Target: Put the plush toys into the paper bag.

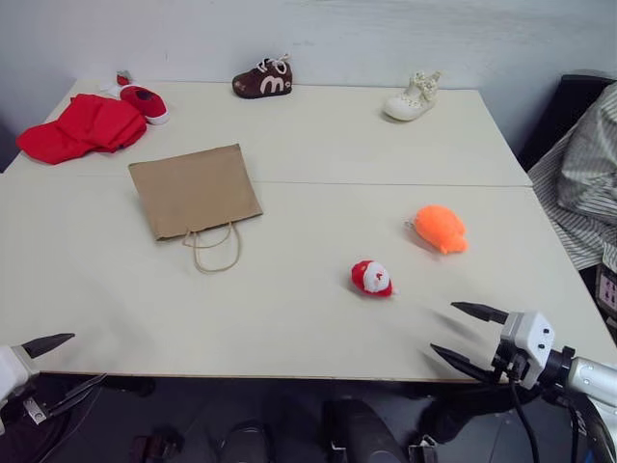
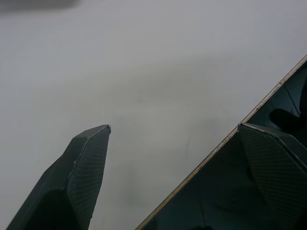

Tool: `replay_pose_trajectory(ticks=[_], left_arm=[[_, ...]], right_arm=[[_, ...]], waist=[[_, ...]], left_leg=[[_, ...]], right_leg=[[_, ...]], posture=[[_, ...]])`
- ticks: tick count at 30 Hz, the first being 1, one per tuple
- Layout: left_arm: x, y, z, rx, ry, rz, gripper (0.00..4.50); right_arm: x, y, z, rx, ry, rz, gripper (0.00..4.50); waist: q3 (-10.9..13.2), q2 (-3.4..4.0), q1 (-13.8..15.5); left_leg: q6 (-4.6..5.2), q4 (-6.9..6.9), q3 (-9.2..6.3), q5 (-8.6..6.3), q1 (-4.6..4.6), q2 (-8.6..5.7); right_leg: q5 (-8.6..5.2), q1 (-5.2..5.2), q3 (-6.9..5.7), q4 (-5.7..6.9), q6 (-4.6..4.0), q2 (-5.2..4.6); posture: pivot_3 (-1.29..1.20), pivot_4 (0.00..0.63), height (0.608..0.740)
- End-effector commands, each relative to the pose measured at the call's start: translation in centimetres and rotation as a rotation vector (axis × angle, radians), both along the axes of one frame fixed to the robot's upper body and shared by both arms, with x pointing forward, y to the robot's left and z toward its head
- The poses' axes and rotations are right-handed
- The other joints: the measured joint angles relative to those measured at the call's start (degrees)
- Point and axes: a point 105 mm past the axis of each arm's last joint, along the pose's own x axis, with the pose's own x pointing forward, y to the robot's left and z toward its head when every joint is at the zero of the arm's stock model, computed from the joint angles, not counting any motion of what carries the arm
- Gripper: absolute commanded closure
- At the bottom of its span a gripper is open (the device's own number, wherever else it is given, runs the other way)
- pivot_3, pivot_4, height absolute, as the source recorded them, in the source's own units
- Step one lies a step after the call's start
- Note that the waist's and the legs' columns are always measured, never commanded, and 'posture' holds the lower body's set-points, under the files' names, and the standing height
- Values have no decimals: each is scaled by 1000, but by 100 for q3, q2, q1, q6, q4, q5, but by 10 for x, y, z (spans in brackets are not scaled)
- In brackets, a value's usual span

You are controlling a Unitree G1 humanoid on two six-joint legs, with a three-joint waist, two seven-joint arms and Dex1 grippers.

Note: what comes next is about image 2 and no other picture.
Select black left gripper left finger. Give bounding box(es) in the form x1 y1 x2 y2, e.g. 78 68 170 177
5 124 112 230

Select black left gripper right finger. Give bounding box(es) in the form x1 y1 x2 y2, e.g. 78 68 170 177
237 122 307 225

